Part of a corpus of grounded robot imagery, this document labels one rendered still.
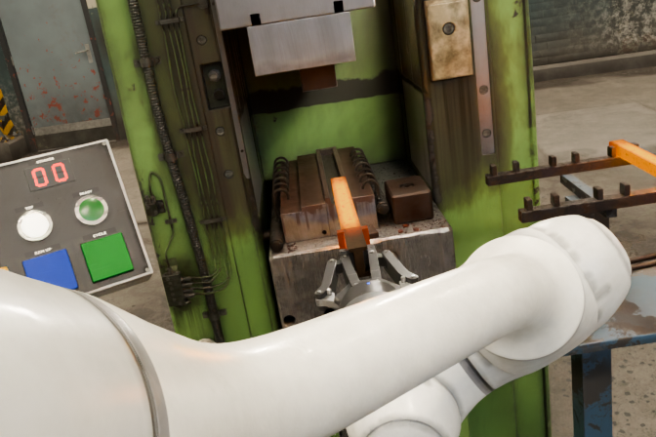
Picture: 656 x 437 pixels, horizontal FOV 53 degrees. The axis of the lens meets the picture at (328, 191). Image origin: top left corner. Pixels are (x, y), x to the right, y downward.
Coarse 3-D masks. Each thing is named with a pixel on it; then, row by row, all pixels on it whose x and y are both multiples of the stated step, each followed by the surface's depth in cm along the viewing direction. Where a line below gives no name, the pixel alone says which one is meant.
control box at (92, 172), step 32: (32, 160) 121; (64, 160) 123; (96, 160) 125; (0, 192) 118; (32, 192) 120; (64, 192) 122; (96, 192) 124; (0, 224) 116; (64, 224) 120; (96, 224) 122; (128, 224) 124; (0, 256) 115; (32, 256) 117; (96, 288) 119
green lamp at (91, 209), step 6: (90, 198) 123; (84, 204) 122; (90, 204) 122; (96, 204) 123; (84, 210) 122; (90, 210) 122; (96, 210) 122; (102, 210) 123; (84, 216) 121; (90, 216) 122; (96, 216) 122
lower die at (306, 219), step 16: (304, 160) 171; (320, 160) 165; (336, 160) 163; (304, 176) 158; (320, 176) 153; (352, 176) 151; (304, 192) 146; (320, 192) 144; (352, 192) 140; (368, 192) 138; (288, 208) 140; (304, 208) 137; (320, 208) 137; (336, 208) 137; (368, 208) 138; (288, 224) 138; (304, 224) 138; (320, 224) 138; (336, 224) 139; (368, 224) 139; (288, 240) 139
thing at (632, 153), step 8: (616, 144) 131; (624, 144) 131; (632, 144) 130; (616, 152) 132; (624, 152) 128; (632, 152) 125; (640, 152) 125; (648, 152) 124; (632, 160) 125; (640, 160) 122; (648, 160) 120; (640, 168) 122; (648, 168) 119
